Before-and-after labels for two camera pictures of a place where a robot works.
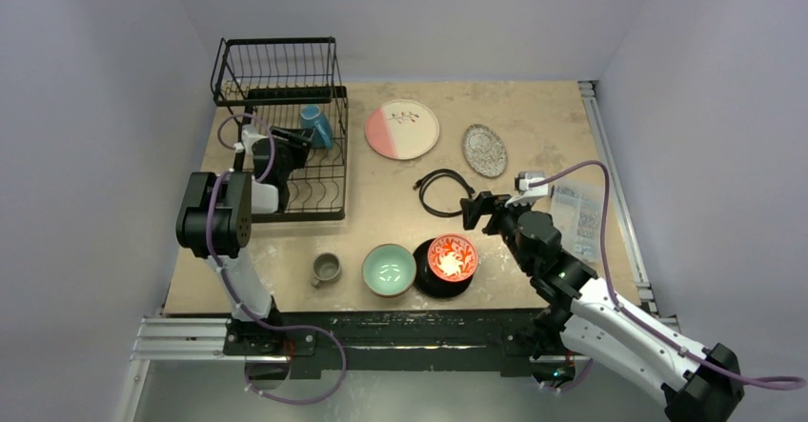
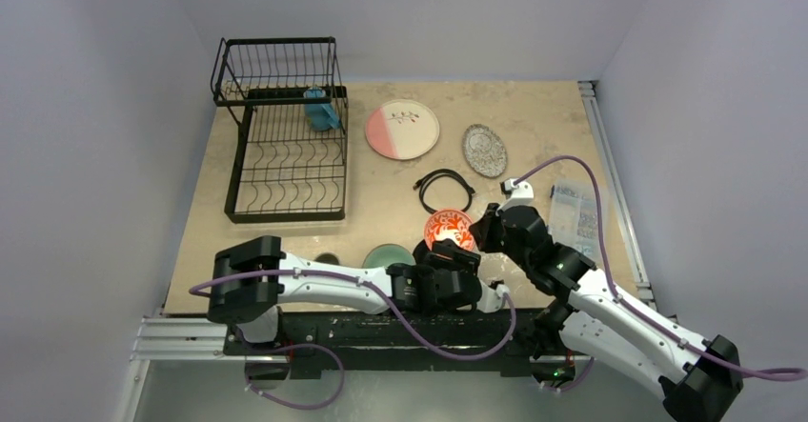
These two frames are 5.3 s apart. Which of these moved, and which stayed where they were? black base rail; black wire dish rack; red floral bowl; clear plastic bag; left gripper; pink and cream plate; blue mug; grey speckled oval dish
Moved: left gripper; red floral bowl; blue mug
Stayed: pink and cream plate; black base rail; clear plastic bag; grey speckled oval dish; black wire dish rack
